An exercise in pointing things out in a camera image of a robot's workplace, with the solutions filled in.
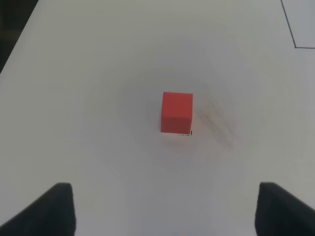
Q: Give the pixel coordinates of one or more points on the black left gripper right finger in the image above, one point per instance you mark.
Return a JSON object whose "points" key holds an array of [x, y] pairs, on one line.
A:
{"points": [[279, 213]]}

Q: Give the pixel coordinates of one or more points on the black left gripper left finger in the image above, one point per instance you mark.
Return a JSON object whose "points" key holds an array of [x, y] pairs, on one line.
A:
{"points": [[52, 214]]}

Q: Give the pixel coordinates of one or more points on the red cube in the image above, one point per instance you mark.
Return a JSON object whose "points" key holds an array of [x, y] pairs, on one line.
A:
{"points": [[176, 113]]}

